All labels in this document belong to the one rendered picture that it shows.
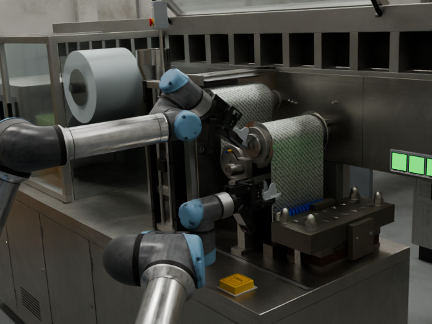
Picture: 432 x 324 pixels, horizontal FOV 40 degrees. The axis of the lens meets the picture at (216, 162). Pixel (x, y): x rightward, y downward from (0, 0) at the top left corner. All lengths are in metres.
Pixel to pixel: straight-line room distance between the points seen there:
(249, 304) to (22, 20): 7.78
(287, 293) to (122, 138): 0.62
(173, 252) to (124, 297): 1.00
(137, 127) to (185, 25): 1.23
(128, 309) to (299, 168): 0.83
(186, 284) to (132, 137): 0.41
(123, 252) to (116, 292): 1.00
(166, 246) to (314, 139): 0.82
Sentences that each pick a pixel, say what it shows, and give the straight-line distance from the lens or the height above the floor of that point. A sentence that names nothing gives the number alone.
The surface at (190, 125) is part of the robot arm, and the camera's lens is 1.49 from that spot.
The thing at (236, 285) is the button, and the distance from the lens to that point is 1.66.
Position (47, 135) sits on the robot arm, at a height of 1.39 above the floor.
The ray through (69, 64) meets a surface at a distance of 2.55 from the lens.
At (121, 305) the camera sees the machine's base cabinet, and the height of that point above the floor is 0.62.
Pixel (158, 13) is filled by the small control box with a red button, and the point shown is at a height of 1.66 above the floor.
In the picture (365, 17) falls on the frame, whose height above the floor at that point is 1.62.
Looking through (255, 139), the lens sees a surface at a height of 1.27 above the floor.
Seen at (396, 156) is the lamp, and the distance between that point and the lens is 1.91.
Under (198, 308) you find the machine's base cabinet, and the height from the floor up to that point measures 0.79.
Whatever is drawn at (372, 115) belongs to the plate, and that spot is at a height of 1.32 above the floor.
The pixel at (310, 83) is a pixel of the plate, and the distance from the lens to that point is 2.10.
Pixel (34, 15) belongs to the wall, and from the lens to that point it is 9.14.
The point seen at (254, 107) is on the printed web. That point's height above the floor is 1.33.
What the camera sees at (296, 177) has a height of 1.13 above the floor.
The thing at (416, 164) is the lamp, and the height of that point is 1.19.
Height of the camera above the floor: 1.64
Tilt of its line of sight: 14 degrees down
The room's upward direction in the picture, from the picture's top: 3 degrees counter-clockwise
